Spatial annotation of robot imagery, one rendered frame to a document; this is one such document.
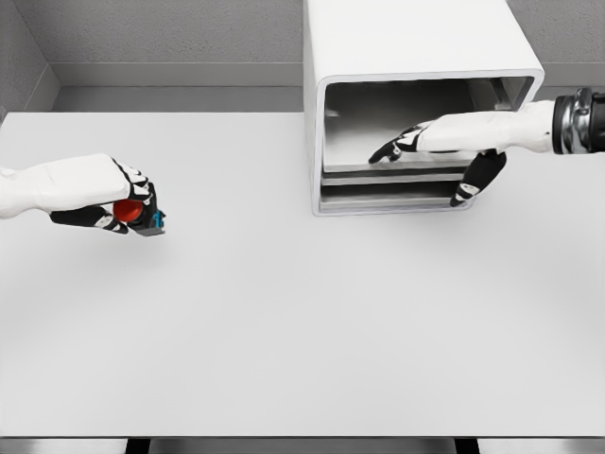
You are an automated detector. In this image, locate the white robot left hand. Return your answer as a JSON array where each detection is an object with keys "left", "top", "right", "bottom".
[{"left": 43, "top": 152, "right": 158, "bottom": 236}]

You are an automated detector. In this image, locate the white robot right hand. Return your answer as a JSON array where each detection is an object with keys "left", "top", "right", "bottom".
[{"left": 368, "top": 109, "right": 520, "bottom": 209}]

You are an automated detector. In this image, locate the red knob load switch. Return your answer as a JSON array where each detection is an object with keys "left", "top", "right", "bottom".
[{"left": 112, "top": 182, "right": 167, "bottom": 238}]

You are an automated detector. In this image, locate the tall grey cabinet drawer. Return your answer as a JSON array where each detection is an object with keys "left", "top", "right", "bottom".
[{"left": 322, "top": 109, "right": 516, "bottom": 180}]

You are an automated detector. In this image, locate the white tabletop storage cabinet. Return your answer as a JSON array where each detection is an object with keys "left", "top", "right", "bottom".
[{"left": 302, "top": 0, "right": 546, "bottom": 218}]

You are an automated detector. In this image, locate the shallow grey cabinet drawer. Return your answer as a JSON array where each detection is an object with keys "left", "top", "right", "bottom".
[{"left": 320, "top": 179, "right": 475, "bottom": 214}]

